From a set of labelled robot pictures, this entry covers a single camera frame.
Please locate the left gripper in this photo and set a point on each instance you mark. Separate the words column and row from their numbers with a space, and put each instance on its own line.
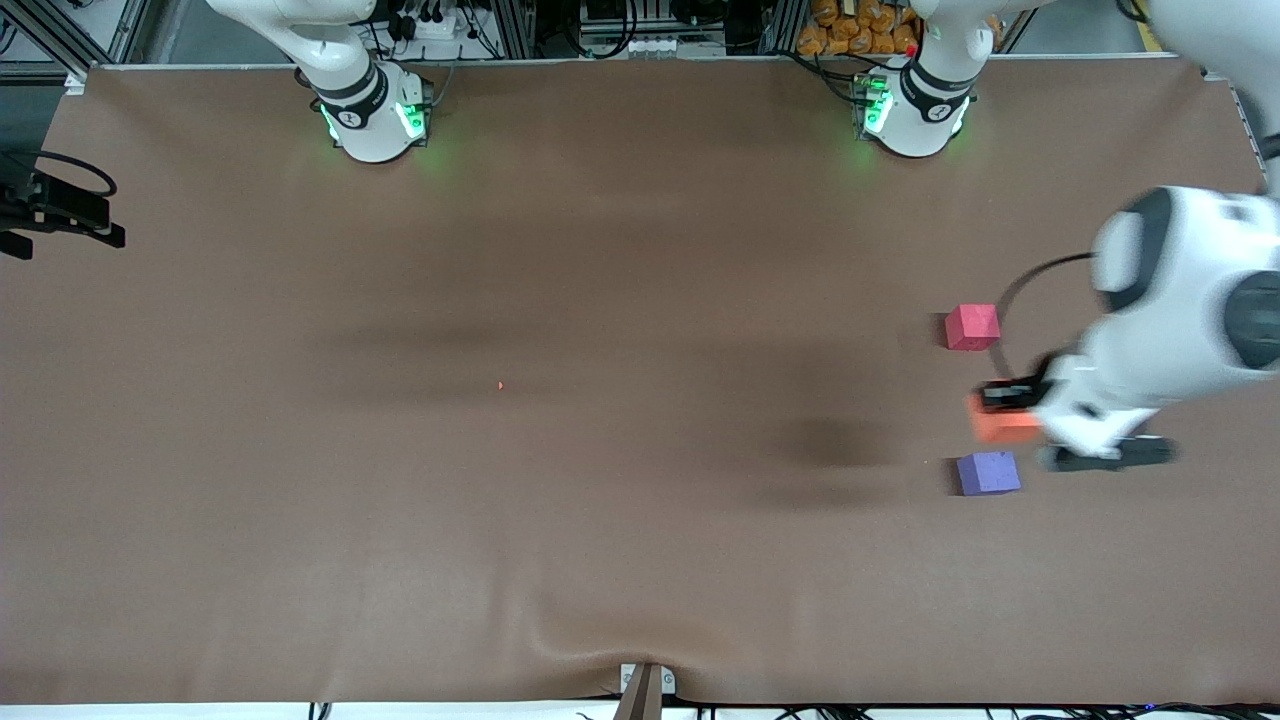
column 1012, row 396

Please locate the orange foam cube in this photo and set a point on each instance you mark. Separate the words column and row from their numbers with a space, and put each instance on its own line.
column 1000, row 428

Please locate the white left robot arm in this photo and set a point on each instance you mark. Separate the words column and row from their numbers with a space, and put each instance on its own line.
column 1170, row 290

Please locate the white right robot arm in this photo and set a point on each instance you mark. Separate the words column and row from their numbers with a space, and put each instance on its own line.
column 370, row 120

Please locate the purple foam cube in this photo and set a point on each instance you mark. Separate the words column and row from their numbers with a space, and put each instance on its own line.
column 990, row 473

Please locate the red foam cube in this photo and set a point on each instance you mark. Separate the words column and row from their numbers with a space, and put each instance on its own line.
column 972, row 327

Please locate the white power strip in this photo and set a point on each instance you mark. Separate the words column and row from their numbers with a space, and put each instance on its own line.
column 432, row 26

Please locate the brown table cloth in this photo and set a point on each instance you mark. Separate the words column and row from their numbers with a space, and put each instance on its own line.
column 640, row 500

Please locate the heap of orange packets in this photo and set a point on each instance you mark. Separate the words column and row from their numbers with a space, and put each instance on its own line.
column 855, row 28

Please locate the grey metal table clamp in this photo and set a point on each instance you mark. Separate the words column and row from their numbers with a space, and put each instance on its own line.
column 647, row 685

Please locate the white connector strip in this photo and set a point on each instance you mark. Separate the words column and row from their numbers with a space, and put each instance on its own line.
column 632, row 45

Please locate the aluminium frame rail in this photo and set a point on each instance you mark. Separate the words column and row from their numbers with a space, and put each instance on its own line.
column 1245, row 120

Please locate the aluminium frame post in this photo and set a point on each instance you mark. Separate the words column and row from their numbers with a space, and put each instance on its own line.
column 787, row 26
column 515, row 28

